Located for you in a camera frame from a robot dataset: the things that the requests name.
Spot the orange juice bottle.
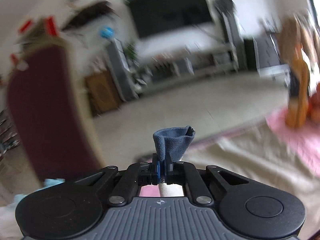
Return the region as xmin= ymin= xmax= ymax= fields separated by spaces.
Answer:
xmin=285 ymin=44 xmax=310 ymax=129

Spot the metal tv stand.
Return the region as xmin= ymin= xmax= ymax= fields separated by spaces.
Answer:
xmin=132 ymin=43 xmax=239 ymax=95

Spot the light blue cloth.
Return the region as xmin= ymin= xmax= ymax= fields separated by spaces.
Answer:
xmin=13 ymin=178 xmax=65 ymax=205

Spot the red door couplet banner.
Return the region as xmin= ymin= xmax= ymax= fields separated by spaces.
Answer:
xmin=45 ymin=16 xmax=59 ymax=37

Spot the wall-mounted black television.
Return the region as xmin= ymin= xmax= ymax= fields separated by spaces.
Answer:
xmin=129 ymin=0 xmax=213 ymax=38

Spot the dark drawer cabinet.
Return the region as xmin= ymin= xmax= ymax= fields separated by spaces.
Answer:
xmin=244 ymin=36 xmax=289 ymax=80

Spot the brown wooden cabinet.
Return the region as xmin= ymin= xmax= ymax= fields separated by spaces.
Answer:
xmin=85 ymin=70 xmax=123 ymax=115

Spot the green potted plant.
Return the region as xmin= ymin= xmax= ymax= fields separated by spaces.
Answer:
xmin=124 ymin=41 xmax=139 ymax=65

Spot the dark animal figure on shelf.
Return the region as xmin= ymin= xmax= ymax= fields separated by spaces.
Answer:
xmin=61 ymin=0 xmax=116 ymax=32

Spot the pink dog-print towel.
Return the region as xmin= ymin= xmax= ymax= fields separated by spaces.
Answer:
xmin=138 ymin=108 xmax=320 ymax=198

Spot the maroon banquet chair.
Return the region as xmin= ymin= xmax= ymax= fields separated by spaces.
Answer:
xmin=7 ymin=37 xmax=105 ymax=181

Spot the beige fleece coat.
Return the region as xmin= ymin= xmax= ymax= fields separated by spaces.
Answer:
xmin=278 ymin=9 xmax=319 ymax=65

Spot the blue desk globe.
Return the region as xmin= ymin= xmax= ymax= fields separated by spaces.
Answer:
xmin=100 ymin=26 xmax=114 ymax=40

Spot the left grey tower speaker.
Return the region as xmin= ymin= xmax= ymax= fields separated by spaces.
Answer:
xmin=104 ymin=38 xmax=138 ymax=102

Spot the front red apple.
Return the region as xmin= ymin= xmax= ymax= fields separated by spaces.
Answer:
xmin=309 ymin=83 xmax=320 ymax=125

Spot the beige garment with navy trim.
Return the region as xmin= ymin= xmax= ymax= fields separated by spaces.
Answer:
xmin=152 ymin=122 xmax=320 ymax=239

